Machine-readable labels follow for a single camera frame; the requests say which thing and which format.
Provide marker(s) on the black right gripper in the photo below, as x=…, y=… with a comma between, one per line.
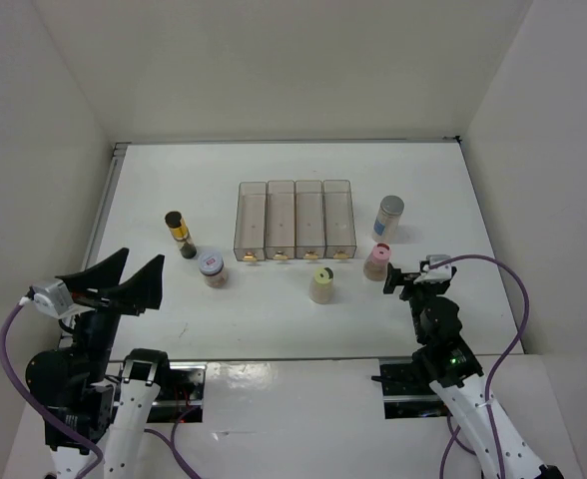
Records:
x=395, y=277

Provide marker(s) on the pink-cap spice bottle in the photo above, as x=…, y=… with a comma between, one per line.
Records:
x=375, y=266

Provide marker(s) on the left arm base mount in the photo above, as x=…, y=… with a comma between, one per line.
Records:
x=174, y=389

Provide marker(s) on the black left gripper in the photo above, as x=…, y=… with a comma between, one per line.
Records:
x=142, y=289

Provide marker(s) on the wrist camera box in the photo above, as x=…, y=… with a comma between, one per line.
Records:
x=435, y=269
x=53, y=298

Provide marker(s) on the silver-lid blue-label jar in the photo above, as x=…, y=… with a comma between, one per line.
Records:
x=389, y=213

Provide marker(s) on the grey-lid red-label spice jar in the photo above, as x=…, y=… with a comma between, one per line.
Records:
x=212, y=268

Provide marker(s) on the tall black-cap gold bottle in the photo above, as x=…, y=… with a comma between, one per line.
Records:
x=181, y=234

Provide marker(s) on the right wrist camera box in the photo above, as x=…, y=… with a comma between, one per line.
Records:
x=435, y=269

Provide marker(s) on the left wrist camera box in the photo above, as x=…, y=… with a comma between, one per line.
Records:
x=53, y=298

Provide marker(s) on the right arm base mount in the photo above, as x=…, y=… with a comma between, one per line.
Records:
x=405, y=395

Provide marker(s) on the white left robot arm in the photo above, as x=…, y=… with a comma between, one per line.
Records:
x=105, y=422

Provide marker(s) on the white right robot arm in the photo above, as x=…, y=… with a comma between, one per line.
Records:
x=445, y=363

